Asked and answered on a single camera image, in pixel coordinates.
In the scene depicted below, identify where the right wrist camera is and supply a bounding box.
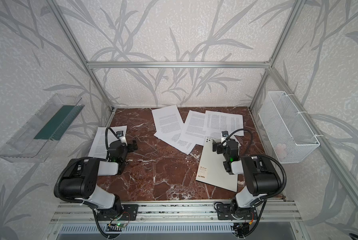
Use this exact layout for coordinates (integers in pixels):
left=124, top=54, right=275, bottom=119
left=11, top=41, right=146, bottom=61
left=221, top=131, right=229, bottom=142

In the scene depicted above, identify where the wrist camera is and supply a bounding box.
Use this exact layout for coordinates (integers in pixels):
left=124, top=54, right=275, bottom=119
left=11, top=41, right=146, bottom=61
left=116, top=131, right=127, bottom=145
left=221, top=131, right=229, bottom=142

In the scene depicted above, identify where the white wire mesh basket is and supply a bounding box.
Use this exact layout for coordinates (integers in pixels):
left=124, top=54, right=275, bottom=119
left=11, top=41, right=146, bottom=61
left=258, top=91, right=320, bottom=164

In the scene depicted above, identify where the right back printed sheet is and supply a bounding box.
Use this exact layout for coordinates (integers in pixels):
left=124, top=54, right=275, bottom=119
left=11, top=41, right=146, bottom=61
left=203, top=111, right=244, bottom=134

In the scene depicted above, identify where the aluminium cage frame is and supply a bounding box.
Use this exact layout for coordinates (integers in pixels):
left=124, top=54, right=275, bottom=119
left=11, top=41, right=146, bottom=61
left=47, top=1, right=358, bottom=208

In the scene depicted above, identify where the clear acrylic wall tray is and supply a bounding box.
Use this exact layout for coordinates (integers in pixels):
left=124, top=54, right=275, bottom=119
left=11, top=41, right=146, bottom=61
left=0, top=94, right=85, bottom=163

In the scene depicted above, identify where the green circuit board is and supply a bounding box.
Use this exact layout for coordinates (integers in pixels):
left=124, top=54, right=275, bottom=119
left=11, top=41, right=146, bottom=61
left=106, top=223, right=128, bottom=232

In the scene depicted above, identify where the beige black ring binder folder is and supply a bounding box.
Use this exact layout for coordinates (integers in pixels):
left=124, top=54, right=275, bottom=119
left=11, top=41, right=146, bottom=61
left=195, top=137, right=238, bottom=192

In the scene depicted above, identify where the bottom hidden printed sheet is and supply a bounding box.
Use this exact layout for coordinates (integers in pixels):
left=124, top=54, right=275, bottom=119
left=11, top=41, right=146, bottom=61
left=154, top=132, right=195, bottom=155

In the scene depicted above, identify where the aluminium front rail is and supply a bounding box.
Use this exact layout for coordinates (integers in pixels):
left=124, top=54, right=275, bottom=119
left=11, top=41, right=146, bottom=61
left=48, top=200, right=302, bottom=224

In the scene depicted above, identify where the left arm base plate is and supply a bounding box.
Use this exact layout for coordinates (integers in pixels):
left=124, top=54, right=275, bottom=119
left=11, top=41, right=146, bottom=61
left=95, top=204, right=139, bottom=221

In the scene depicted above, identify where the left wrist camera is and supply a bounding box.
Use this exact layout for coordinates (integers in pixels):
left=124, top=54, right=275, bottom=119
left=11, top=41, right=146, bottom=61
left=116, top=131, right=127, bottom=145

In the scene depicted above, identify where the centre back printed sheet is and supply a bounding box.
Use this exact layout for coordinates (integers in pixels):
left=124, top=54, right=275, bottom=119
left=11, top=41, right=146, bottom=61
left=152, top=105, right=184, bottom=135

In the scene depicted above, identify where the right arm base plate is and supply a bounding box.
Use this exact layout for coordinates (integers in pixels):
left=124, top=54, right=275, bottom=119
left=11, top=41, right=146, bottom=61
left=213, top=202, right=258, bottom=222

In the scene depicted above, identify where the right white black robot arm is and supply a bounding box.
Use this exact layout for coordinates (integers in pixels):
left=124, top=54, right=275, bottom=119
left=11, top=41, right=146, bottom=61
left=212, top=140, right=287, bottom=215

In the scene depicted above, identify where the printed paper sheet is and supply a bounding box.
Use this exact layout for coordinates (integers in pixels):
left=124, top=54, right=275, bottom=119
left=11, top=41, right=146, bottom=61
left=88, top=126, right=127, bottom=159
left=179, top=111, right=206, bottom=146

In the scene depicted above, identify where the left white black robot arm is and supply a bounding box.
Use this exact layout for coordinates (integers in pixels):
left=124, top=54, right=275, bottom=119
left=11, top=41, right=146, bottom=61
left=54, top=140, right=138, bottom=213

